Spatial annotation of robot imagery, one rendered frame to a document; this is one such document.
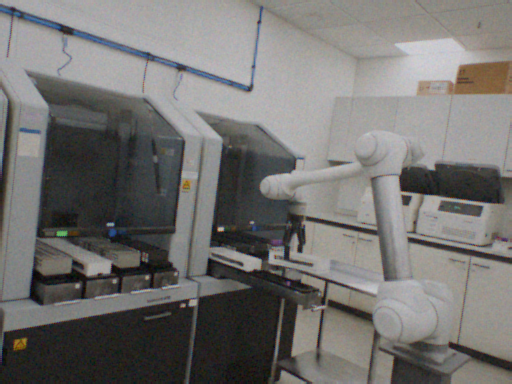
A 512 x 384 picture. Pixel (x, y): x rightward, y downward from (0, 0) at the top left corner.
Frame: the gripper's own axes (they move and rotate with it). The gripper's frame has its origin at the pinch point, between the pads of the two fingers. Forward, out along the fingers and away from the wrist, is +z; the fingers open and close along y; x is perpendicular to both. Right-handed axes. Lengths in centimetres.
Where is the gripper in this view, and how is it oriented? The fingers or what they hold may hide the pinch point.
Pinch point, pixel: (293, 254)
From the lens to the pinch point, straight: 221.5
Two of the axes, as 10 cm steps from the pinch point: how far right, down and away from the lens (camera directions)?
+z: -0.8, 10.0, 0.2
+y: 6.5, 0.4, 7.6
